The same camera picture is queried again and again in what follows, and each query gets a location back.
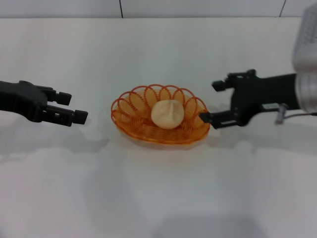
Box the beige steamed bun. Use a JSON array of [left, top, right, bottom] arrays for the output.
[[151, 100, 186, 130]]

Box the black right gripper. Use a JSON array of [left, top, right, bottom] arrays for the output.
[[199, 69, 300, 130]]

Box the orange plastic wire basket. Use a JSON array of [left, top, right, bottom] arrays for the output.
[[110, 84, 211, 146]]

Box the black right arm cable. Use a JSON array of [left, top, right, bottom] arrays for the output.
[[276, 103, 317, 124]]

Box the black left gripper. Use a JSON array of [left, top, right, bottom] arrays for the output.
[[0, 80, 89, 128]]

